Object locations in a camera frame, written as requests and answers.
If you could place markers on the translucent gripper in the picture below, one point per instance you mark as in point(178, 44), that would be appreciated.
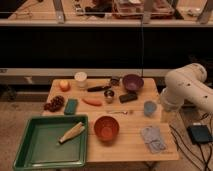
point(171, 103)

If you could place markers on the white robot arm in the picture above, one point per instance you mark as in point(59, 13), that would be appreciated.
point(185, 83)

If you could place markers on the purple bowl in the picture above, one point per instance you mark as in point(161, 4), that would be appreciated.
point(132, 82)

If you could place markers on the orange bowl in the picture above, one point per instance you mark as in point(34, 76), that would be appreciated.
point(106, 128)

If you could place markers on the blue plastic cup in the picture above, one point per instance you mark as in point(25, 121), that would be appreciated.
point(149, 108)

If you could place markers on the grey folded cloth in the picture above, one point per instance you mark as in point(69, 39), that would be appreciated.
point(153, 139)

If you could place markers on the black foot pedal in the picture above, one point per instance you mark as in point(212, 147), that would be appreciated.
point(199, 134)

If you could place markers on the black rectangular block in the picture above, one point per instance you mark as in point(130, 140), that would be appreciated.
point(128, 97)

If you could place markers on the silver spoon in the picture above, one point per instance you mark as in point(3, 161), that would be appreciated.
point(121, 112)

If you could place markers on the wooden cutting board table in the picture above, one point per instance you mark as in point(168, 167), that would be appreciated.
point(129, 145)

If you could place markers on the small dark jar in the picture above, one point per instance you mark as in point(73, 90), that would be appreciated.
point(114, 81)

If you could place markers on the small metal cup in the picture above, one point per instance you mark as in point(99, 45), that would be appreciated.
point(109, 96)

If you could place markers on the corn cob with husk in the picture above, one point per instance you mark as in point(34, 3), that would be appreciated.
point(73, 132)

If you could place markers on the white cup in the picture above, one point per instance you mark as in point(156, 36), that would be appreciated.
point(81, 79)

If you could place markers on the green sponge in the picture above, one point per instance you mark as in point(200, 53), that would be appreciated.
point(70, 107)

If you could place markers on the orange peach fruit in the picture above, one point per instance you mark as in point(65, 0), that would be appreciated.
point(64, 85)

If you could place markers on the bunch of red grapes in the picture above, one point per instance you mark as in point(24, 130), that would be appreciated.
point(55, 104)

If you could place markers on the green plastic tray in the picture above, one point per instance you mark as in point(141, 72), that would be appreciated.
point(40, 147)

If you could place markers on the black handled knife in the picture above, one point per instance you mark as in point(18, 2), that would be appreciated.
point(98, 88)

